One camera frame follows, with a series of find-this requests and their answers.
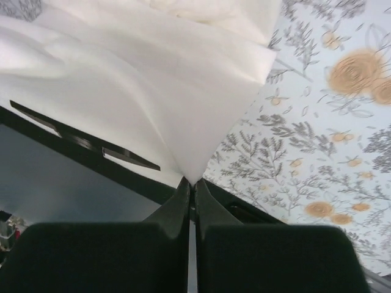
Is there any white t shirt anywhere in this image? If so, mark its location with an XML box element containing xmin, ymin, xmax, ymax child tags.
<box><xmin>1</xmin><ymin>1</ymin><xmax>282</xmax><ymax>187</ymax></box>

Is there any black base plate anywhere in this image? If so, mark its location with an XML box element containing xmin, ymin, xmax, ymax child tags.
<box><xmin>1</xmin><ymin>107</ymin><xmax>283</xmax><ymax>225</ymax></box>

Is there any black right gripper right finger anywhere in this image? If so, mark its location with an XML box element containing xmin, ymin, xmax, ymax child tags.
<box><xmin>194</xmin><ymin>181</ymin><xmax>370</xmax><ymax>293</ymax></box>

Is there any floral table cloth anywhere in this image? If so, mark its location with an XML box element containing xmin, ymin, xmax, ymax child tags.
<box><xmin>1</xmin><ymin>1</ymin><xmax>390</xmax><ymax>276</ymax></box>

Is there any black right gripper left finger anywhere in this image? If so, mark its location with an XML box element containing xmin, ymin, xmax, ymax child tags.
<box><xmin>1</xmin><ymin>179</ymin><xmax>189</xmax><ymax>292</ymax></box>

